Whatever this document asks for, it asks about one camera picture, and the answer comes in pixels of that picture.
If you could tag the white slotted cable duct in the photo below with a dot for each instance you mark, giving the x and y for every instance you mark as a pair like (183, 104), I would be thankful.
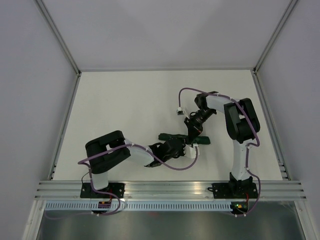
(223, 206)

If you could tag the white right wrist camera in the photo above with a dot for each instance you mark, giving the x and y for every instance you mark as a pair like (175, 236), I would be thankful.
(181, 112)

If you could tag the dark green cloth napkin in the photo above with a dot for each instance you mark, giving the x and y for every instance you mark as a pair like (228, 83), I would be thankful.
(200, 140)

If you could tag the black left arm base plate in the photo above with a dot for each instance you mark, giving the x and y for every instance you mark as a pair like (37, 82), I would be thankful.
(118, 189)

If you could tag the aluminium right side rail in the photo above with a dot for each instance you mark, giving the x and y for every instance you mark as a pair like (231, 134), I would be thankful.
(271, 126)

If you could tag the aluminium right frame post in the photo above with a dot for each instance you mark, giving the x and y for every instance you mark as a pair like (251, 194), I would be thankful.
(275, 34)

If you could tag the aluminium frame post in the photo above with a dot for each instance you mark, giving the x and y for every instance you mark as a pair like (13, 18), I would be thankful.
(40, 4)
(275, 34)

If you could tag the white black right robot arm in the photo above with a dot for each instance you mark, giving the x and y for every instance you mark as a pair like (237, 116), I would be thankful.
(242, 126)

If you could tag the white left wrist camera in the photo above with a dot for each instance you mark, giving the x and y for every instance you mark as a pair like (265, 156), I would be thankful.
(192, 151)

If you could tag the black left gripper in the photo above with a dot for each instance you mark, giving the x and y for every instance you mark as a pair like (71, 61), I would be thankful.
(182, 153)

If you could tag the aluminium left frame post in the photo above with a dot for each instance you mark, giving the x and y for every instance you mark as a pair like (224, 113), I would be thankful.
(40, 4)

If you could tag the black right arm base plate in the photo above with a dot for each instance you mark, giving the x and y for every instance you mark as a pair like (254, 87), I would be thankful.
(225, 191)

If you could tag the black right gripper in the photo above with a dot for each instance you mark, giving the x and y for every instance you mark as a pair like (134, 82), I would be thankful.
(193, 129)

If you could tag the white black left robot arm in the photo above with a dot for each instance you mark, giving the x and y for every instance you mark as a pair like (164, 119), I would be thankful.
(109, 150)

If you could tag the aluminium front rail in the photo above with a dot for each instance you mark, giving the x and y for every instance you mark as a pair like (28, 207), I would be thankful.
(283, 190)

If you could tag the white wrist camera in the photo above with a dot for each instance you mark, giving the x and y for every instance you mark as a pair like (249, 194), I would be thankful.
(192, 151)
(181, 112)

